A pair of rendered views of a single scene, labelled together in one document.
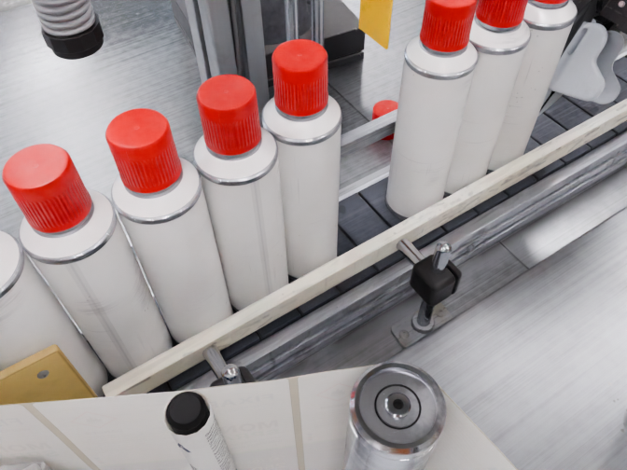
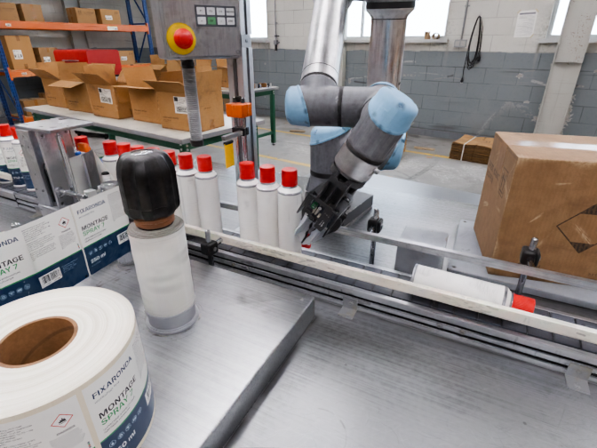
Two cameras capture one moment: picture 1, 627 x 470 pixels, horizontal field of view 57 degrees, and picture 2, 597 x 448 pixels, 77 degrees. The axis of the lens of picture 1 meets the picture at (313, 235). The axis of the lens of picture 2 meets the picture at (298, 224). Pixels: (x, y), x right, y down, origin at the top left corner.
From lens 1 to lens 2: 83 cm
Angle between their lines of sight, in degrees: 51
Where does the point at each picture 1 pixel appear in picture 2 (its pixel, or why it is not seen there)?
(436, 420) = (107, 186)
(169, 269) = not seen: hidden behind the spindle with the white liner
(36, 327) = not seen: hidden behind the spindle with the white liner
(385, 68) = (342, 237)
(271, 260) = (186, 210)
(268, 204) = (183, 188)
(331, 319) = (193, 246)
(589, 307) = (224, 287)
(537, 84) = (281, 216)
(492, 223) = (255, 263)
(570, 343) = (204, 285)
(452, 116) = (241, 202)
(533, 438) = not seen: hidden behind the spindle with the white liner
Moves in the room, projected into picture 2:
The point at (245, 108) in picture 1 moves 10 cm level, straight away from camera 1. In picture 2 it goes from (180, 156) to (219, 149)
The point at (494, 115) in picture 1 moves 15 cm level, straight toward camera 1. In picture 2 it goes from (260, 215) to (190, 220)
